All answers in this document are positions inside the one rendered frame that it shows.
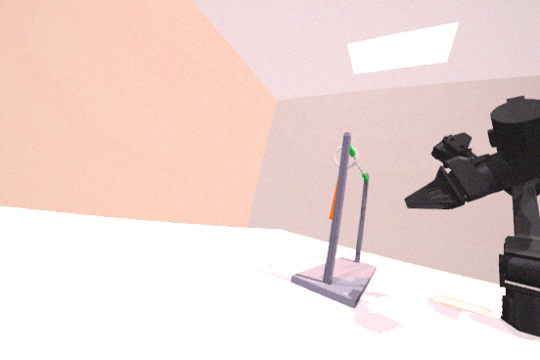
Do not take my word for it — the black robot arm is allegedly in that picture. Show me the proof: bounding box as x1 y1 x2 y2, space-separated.
431 96 540 337

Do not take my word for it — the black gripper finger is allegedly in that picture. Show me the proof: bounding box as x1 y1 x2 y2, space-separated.
406 204 451 209
404 165 466 205

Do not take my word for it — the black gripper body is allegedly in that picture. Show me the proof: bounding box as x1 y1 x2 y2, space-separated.
443 153 518 203

